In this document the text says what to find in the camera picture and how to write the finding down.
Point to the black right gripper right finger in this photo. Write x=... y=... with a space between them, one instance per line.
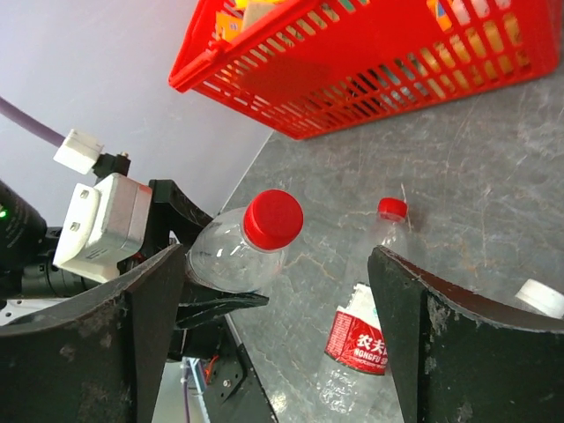
x=457 y=356

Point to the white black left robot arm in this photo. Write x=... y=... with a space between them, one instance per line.
x=27 y=270

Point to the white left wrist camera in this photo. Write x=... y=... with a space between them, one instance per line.
x=104 y=225

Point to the orange box large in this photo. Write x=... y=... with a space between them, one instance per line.
x=227 y=27

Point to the red plastic shopping basket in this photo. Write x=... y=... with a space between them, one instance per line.
x=308 y=68

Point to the clear bottle red label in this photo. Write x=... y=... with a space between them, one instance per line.
x=355 y=356

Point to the clear bottle blue label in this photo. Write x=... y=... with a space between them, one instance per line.
x=539 y=299

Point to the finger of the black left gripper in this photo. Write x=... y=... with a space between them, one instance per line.
x=200 y=305
x=171 y=211

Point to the red bottle cap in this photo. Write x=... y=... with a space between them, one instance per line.
x=273 y=219

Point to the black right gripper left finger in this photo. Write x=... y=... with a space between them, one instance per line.
x=97 y=357

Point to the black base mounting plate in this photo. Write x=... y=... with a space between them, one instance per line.
x=234 y=392

